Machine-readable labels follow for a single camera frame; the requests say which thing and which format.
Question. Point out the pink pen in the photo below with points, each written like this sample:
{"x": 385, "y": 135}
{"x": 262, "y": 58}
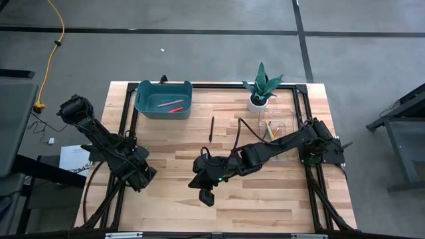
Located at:
{"x": 171, "y": 103}

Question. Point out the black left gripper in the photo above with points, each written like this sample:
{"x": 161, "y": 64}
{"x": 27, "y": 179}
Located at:
{"x": 142, "y": 176}

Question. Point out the dark metal cart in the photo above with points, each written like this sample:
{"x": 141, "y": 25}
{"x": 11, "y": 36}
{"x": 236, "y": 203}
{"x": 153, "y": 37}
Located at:
{"x": 405, "y": 146}

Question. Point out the orange-red pen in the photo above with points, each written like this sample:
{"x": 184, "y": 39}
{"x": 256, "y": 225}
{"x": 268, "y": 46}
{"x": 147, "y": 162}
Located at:
{"x": 176, "y": 109}

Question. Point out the white plant pot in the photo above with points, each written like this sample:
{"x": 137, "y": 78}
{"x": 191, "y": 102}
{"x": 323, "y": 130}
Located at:
{"x": 255, "y": 108}

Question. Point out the clear plastic tray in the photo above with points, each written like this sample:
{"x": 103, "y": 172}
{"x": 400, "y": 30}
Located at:
{"x": 282, "y": 116}

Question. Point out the small white adapter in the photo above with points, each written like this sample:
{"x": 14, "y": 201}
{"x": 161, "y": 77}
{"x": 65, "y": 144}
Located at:
{"x": 50, "y": 140}

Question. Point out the black clamp knob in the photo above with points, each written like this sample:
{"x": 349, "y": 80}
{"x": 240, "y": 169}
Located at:
{"x": 163, "y": 79}

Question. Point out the black metal table frame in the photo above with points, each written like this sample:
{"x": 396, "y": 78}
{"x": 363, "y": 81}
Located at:
{"x": 225, "y": 86}

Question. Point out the silver metal bracket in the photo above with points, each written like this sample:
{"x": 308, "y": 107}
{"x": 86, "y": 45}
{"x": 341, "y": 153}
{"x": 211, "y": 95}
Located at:
{"x": 308, "y": 236}
{"x": 123, "y": 235}

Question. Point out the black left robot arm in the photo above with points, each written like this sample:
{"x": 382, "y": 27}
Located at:
{"x": 109, "y": 149}

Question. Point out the dark brown pencil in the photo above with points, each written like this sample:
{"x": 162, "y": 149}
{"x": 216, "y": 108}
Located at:
{"x": 266, "y": 132}

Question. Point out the green snake plant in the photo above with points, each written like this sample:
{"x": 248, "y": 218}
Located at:
{"x": 262, "y": 83}

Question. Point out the black pen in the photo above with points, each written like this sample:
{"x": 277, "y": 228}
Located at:
{"x": 211, "y": 131}

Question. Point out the white paper sheet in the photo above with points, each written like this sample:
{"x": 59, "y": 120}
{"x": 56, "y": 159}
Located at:
{"x": 73, "y": 161}

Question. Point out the teal plastic bin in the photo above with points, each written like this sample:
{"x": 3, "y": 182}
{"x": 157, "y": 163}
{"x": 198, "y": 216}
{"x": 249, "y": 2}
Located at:
{"x": 149, "y": 114}

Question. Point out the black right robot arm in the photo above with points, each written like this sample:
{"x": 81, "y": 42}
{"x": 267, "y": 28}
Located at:
{"x": 289, "y": 141}

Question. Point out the teal pencil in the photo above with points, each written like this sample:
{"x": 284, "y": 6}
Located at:
{"x": 273, "y": 135}

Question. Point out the grey desk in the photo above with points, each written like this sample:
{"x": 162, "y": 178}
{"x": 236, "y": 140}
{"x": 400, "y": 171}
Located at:
{"x": 16, "y": 126}

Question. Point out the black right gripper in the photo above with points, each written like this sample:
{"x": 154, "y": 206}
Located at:
{"x": 219, "y": 167}

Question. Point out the yellow pencil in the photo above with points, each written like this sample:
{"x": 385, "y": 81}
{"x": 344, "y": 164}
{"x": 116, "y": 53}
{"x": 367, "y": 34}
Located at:
{"x": 269, "y": 129}

